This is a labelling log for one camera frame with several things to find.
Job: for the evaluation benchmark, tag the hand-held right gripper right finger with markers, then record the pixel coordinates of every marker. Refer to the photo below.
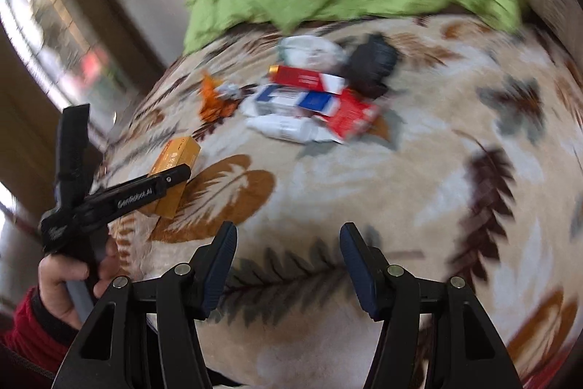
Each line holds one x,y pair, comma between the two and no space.
360,275

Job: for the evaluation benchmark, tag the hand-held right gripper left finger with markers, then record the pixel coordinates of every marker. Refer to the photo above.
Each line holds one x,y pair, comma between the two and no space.
218,275

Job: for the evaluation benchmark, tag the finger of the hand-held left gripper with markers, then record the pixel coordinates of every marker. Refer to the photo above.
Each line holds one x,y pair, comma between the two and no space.
136,193
73,147

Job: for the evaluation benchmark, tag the orange cardboard box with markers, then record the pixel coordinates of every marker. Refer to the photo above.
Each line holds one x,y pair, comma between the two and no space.
175,156

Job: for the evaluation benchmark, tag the torn red box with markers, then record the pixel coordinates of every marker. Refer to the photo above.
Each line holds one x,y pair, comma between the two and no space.
355,115

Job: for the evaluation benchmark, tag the blue and white box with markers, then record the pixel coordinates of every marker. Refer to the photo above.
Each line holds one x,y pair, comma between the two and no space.
314,102

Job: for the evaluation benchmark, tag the person's left forearm red sleeve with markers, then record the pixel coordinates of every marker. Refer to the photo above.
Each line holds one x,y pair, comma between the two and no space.
27,334

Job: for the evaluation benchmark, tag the person's left hand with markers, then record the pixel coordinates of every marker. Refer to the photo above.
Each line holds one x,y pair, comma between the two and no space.
54,284

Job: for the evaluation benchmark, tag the leaf printed blanket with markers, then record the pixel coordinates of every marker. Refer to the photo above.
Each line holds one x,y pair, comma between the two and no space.
410,188

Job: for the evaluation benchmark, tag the orange crumpled wrapper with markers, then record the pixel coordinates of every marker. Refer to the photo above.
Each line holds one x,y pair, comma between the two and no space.
214,102

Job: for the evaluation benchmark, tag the patterned glass door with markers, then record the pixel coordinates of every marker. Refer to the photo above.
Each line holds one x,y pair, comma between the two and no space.
50,20

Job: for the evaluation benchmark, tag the red cigarette pack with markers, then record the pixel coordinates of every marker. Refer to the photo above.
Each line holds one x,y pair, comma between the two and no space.
300,78

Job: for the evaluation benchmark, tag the black plastic bag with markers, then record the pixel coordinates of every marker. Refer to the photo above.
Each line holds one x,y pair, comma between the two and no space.
369,61

